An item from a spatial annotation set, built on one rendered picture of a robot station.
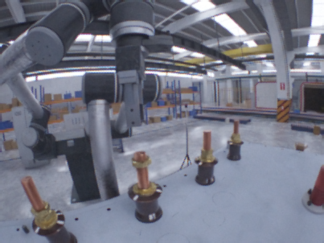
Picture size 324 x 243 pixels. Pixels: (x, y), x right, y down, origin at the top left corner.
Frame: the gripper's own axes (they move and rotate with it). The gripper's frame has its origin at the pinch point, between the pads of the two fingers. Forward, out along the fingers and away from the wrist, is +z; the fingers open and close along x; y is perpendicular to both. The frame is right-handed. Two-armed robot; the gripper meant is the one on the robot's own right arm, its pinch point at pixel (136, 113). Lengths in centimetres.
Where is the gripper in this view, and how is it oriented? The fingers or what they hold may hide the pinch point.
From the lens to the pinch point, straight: 31.7
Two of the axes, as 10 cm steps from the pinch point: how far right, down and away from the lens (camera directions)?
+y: -10.0, 0.7, -0.4
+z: 0.6, 9.8, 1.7
